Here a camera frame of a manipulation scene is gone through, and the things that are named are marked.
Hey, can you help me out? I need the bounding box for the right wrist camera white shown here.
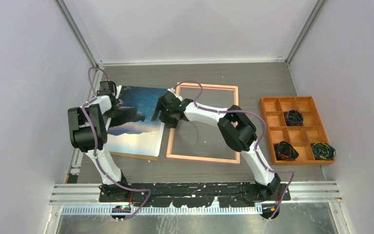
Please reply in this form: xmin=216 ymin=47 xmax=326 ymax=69
xmin=167 ymin=88 xmax=176 ymax=95

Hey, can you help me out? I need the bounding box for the orange compartment tray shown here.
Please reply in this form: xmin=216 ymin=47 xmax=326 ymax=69
xmin=259 ymin=97 xmax=336 ymax=165

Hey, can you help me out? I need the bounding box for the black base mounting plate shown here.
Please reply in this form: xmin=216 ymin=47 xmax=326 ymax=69
xmin=98 ymin=182 xmax=290 ymax=208

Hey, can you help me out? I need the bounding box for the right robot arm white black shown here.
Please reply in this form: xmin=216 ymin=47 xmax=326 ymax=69
xmin=151 ymin=89 xmax=281 ymax=200

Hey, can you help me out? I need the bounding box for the brown backing board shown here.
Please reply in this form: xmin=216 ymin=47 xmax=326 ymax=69
xmin=109 ymin=85 xmax=169 ymax=162

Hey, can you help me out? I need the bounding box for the blue yellow rolled item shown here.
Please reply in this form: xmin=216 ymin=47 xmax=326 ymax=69
xmin=311 ymin=142 xmax=336 ymax=160

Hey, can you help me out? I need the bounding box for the aluminium front rail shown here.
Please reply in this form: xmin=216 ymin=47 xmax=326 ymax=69
xmin=50 ymin=181 xmax=342 ymax=207

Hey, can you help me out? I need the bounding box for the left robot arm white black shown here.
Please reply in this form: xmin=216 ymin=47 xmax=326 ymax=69
xmin=67 ymin=80 xmax=130 ymax=202

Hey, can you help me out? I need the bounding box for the dark red-striped rolled item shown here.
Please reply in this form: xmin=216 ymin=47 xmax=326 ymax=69
xmin=274 ymin=141 xmax=299 ymax=161

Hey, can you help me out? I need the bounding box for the pink wooden picture frame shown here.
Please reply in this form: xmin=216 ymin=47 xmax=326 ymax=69
xmin=166 ymin=82 xmax=241 ymax=164

